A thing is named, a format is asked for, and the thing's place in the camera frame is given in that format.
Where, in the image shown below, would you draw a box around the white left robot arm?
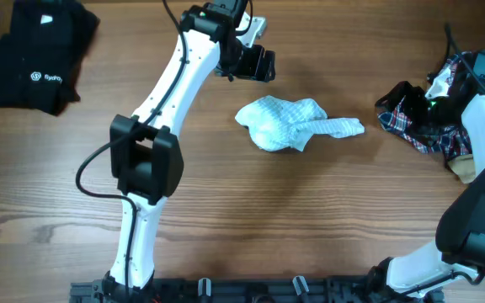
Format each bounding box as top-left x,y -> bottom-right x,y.
95,1 -> 275,302

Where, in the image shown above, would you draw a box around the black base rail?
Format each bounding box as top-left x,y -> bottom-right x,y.
68,276 -> 445,303

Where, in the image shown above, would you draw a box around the red blue plaid shirt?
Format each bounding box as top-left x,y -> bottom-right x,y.
375,49 -> 485,161

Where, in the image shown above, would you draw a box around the black folded polo shirt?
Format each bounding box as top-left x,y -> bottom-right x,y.
0,0 -> 100,116

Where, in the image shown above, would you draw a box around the light blue striped shirt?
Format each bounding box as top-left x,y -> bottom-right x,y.
235,95 -> 365,152

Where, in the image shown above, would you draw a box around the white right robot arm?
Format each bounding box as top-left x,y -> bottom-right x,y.
351,49 -> 485,302

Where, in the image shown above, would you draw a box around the beige cloth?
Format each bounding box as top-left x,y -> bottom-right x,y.
446,154 -> 477,183

